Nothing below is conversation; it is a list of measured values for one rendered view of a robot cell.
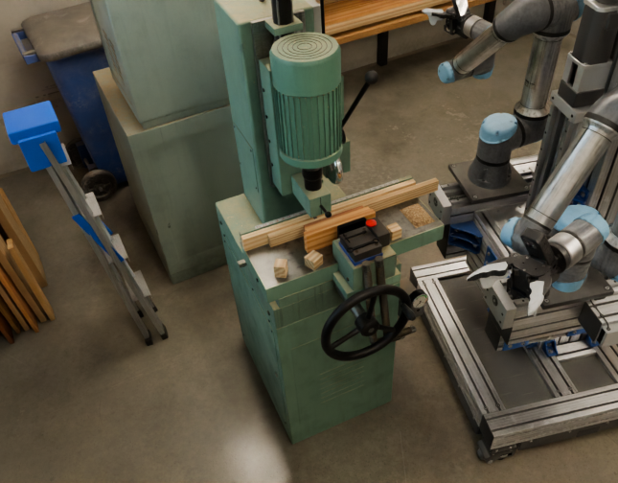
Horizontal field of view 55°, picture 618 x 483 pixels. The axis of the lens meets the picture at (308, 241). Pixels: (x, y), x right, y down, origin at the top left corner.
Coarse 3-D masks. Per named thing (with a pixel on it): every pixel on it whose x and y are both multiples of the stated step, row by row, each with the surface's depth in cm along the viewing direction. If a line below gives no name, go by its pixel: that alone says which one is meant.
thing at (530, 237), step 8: (528, 232) 120; (536, 232) 120; (528, 240) 120; (536, 240) 119; (544, 240) 119; (528, 248) 124; (536, 248) 121; (544, 248) 121; (536, 256) 125; (544, 256) 122; (552, 256) 124; (552, 264) 126
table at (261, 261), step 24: (384, 216) 190; (432, 216) 189; (408, 240) 183; (432, 240) 188; (264, 264) 177; (288, 264) 176; (336, 264) 176; (264, 288) 170; (288, 288) 174; (360, 288) 172
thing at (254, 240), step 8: (400, 184) 194; (408, 184) 194; (376, 192) 191; (384, 192) 191; (392, 192) 193; (352, 200) 189; (360, 200) 189; (336, 208) 187; (344, 208) 188; (304, 216) 185; (320, 216) 186; (280, 224) 182; (288, 224) 182; (256, 232) 180; (264, 232) 180; (272, 232) 181; (248, 240) 179; (256, 240) 180; (264, 240) 182; (248, 248) 181
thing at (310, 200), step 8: (296, 176) 180; (296, 184) 178; (304, 184) 177; (296, 192) 181; (304, 192) 174; (312, 192) 174; (320, 192) 174; (328, 192) 173; (304, 200) 176; (312, 200) 172; (320, 200) 173; (328, 200) 174; (304, 208) 179; (312, 208) 174; (320, 208) 175; (328, 208) 176; (312, 216) 176
